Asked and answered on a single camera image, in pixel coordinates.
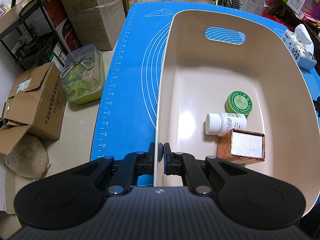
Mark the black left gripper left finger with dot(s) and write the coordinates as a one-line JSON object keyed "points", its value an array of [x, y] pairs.
{"points": [[125, 172]]}

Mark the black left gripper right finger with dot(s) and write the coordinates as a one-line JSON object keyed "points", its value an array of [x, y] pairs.
{"points": [[187, 167]]}

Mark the white pill bottle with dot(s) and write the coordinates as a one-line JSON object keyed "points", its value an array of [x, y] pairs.
{"points": [[221, 124]]}

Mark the orange patterned square box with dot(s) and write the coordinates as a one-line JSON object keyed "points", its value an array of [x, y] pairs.
{"points": [[242, 147]]}

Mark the green round tin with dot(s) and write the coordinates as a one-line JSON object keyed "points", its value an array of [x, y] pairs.
{"points": [[239, 102]]}

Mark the beige plastic storage bin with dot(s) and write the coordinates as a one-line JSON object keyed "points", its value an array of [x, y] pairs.
{"points": [[209, 55]]}

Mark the blue silicone baking mat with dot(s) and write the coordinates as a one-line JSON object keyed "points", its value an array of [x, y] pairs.
{"points": [[127, 115]]}

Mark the green clear-lid plastic container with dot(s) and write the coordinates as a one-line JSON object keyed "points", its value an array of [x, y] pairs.
{"points": [[81, 85]]}

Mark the burlap sack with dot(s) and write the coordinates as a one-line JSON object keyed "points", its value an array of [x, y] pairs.
{"points": [[28, 158]]}

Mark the open brown cardboard box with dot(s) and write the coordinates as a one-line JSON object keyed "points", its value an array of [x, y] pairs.
{"points": [[35, 105]]}

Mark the black metal cart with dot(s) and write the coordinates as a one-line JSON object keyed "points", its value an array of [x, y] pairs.
{"points": [[31, 39]]}

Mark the large stacked cardboard box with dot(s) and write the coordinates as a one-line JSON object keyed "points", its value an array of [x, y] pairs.
{"points": [[97, 22]]}

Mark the tissue box with tissue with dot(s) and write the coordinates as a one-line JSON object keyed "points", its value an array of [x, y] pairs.
{"points": [[301, 47]]}

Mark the grey handled scissors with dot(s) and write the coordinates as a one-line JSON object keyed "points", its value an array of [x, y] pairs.
{"points": [[88, 64]]}

